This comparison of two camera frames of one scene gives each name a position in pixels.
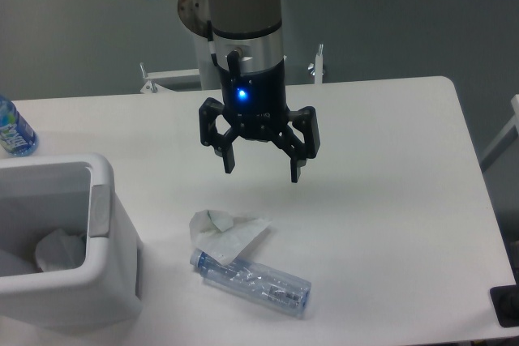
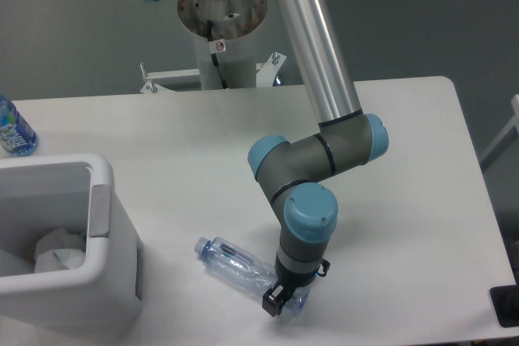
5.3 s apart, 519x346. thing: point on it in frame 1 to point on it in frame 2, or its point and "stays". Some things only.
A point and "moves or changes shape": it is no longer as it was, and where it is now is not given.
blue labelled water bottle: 17,134 stays
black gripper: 255,104 to 276,297
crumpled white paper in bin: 59,251 stays
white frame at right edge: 508,135 stays
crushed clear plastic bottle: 272,289 moves or changes shape
